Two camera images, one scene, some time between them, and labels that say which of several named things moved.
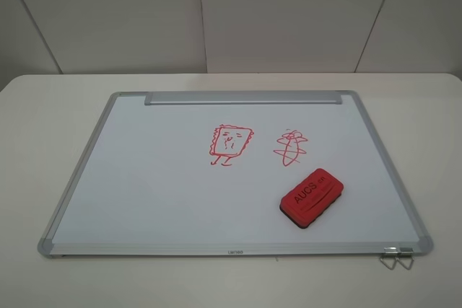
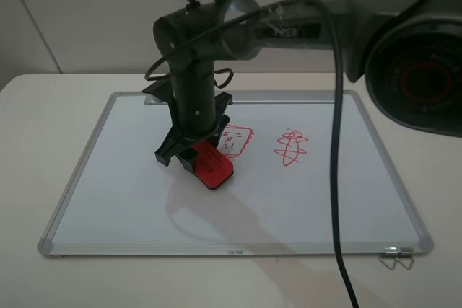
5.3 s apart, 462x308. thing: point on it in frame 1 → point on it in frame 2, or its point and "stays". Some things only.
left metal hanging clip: [390, 252] stays
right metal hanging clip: [406, 252] stays
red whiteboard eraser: [312, 198] → [213, 168]
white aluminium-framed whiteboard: [250, 173] stays
